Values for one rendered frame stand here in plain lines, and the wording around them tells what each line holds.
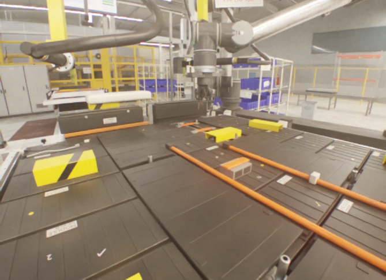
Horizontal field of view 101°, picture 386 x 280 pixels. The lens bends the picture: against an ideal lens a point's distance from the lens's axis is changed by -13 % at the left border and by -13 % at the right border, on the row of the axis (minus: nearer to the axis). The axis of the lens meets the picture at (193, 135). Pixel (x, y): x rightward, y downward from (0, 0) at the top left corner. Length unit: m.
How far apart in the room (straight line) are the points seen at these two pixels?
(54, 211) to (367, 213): 0.64
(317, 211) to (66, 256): 0.45
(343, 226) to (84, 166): 0.60
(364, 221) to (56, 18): 1.09
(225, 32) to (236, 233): 0.77
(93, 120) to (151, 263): 0.83
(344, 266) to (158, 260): 0.26
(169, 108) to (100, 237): 0.92
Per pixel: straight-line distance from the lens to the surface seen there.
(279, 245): 0.34
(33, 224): 0.46
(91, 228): 0.39
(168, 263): 0.31
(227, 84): 1.92
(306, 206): 0.46
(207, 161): 0.58
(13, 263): 0.40
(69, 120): 1.02
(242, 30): 0.91
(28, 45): 0.60
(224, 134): 0.80
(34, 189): 0.58
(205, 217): 0.36
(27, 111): 9.65
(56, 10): 0.93
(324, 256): 0.36
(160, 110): 1.14
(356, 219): 0.48
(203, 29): 0.89
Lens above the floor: 1.25
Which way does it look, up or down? 17 degrees down
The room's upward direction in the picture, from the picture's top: straight up
